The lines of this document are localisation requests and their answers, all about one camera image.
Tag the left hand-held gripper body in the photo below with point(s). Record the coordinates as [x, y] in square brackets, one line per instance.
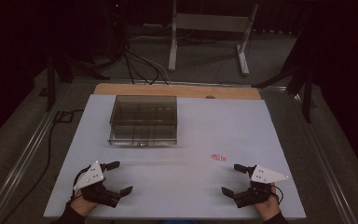
[91, 175]

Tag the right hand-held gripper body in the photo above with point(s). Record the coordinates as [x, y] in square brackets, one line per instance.
[265, 176]

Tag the small red item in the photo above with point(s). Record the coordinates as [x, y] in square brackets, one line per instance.
[218, 157]

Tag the clear plastic drawer box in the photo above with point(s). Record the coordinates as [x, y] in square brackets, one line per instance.
[143, 121]

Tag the person's left hand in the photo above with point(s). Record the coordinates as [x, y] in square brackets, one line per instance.
[82, 205]

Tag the person's right hand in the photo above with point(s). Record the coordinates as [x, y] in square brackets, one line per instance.
[269, 207]

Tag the white table mat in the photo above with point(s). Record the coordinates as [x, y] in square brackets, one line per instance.
[183, 174]

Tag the black tripod stand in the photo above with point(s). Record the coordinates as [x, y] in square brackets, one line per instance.
[51, 81]
[307, 93]

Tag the white power strip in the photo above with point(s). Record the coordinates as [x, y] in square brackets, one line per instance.
[154, 25]

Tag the grey metal stand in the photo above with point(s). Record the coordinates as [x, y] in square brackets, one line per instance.
[211, 22]

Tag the aluminium floor rail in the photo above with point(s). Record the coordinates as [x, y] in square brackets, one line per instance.
[21, 155]
[323, 155]

